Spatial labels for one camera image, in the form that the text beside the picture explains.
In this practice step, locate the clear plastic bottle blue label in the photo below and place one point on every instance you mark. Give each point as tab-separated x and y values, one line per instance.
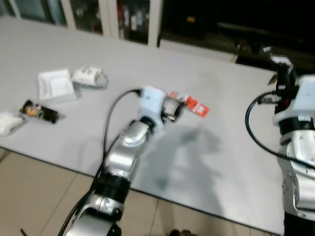
172	104

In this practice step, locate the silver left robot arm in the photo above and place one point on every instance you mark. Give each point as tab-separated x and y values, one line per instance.
123	152

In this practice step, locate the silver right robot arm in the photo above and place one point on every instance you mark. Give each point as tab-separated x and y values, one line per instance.
300	167

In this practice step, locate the orange red packet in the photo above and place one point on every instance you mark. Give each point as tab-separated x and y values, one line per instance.
197	105

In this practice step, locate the dark black background furniture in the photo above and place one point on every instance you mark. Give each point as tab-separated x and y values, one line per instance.
221	24

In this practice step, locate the white square open box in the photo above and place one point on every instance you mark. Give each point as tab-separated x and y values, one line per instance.
56	86

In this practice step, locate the robot right leg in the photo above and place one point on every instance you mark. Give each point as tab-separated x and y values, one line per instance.
182	232

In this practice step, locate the black snack wrapper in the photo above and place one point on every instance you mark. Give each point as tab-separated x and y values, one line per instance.
39	111

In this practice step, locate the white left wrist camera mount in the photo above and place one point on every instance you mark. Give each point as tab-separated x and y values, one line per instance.
151	103

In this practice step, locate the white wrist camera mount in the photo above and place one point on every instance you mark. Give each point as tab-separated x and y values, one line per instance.
306	96
151	103

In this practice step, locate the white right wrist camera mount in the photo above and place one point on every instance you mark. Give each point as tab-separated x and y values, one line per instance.
306	96

